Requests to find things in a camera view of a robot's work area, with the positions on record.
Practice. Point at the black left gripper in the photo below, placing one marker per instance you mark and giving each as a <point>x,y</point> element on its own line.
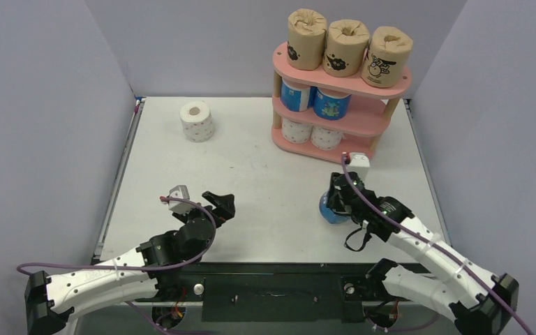
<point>224,210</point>

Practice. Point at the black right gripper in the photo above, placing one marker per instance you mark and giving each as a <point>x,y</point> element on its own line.
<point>338,200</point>

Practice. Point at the blue roll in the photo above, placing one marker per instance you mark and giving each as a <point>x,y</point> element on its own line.
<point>330,217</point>
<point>331,105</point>
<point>297,97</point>

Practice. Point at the white floral roll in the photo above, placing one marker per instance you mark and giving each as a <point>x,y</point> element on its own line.
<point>325,139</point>
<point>197,122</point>
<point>296,132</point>

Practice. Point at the brown paper roll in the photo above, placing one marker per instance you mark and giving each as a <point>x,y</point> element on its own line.
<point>345,47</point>

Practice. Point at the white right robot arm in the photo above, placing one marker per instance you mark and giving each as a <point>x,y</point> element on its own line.
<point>476,300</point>

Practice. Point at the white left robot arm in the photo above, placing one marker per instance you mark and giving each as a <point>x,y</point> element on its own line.
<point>146,271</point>

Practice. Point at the pink three-tier wooden shelf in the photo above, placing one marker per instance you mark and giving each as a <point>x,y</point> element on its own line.
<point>369,115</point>

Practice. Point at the brown wrapped roll on shelf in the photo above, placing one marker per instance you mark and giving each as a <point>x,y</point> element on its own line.
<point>307,30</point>

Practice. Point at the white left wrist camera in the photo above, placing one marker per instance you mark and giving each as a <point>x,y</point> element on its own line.
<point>175,200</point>

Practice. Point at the aluminium frame rail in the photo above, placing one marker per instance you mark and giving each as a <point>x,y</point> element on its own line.
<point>97,314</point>

